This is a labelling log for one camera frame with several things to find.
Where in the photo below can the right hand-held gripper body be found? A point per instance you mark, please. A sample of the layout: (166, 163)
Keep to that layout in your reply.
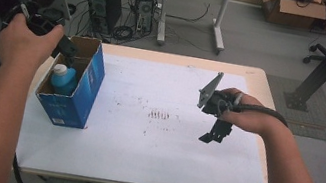
(216, 101)

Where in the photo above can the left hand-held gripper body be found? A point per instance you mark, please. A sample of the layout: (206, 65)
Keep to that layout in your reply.
(46, 22)

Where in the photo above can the blue bottle with white cap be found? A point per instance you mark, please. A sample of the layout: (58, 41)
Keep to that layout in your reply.
(62, 82)

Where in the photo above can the blue cardboard box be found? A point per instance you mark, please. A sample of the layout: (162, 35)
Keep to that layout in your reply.
(77, 103)

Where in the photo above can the person's right hand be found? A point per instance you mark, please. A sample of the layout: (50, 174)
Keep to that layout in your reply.
(247, 120)

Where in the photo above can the person's left hand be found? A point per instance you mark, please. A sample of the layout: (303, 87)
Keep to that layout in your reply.
(23, 46)

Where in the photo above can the black computer tower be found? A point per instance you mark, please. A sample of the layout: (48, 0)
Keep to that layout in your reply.
(103, 3)

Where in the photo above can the white paper mat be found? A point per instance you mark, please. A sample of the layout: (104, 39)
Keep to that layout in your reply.
(146, 156)

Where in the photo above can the open computer case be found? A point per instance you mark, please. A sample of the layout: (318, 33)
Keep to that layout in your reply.
(144, 8)

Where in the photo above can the grey floor mat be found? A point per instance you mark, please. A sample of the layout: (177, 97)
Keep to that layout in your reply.
(311, 121)

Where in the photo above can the brown cardboard box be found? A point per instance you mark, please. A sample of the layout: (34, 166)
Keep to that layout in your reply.
(290, 10)

